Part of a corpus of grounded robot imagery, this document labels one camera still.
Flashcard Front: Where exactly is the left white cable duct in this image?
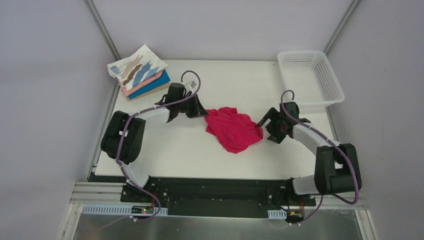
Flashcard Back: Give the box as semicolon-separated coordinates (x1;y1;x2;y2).
81;204;168;217

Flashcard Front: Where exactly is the white cable duct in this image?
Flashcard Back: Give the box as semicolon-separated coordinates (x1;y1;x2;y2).
81;204;168;217
267;209;287;220

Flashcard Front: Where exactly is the magenta t shirt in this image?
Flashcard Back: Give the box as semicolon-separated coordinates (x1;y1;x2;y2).
204;107;264;154

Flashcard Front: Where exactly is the blue folded shirt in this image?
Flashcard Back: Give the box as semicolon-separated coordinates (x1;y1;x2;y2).
128;70;171;98

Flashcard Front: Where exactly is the white plastic basket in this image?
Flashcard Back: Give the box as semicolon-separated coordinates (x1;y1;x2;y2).
277;50;345;108

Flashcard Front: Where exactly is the aluminium frame post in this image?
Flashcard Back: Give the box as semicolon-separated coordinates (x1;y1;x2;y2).
83;0;121;61
323;0;362;56

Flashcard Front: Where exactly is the left aluminium frame post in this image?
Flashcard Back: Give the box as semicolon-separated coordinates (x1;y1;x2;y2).
83;0;121;61

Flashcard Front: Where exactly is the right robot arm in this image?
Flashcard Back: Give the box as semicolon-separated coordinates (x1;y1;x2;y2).
257;102;362;205

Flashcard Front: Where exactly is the tan folded shirt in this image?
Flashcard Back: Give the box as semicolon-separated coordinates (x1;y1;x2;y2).
126;82;170;102

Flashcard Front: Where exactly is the aluminium front rail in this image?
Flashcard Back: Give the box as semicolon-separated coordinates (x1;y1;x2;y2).
70;182;124;204

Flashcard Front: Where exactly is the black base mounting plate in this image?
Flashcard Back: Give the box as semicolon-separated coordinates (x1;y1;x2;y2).
87;172;324;220

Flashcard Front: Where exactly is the right aluminium frame post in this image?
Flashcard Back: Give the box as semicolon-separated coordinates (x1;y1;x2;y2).
323;0;362;56

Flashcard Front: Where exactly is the pink folded shirt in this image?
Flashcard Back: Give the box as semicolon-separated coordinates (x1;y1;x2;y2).
121;70;164;97

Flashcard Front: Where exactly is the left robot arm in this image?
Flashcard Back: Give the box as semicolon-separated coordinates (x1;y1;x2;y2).
100;80;208;203

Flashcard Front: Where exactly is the right white cable duct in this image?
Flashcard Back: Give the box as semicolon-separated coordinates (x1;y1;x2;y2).
267;209;287;220

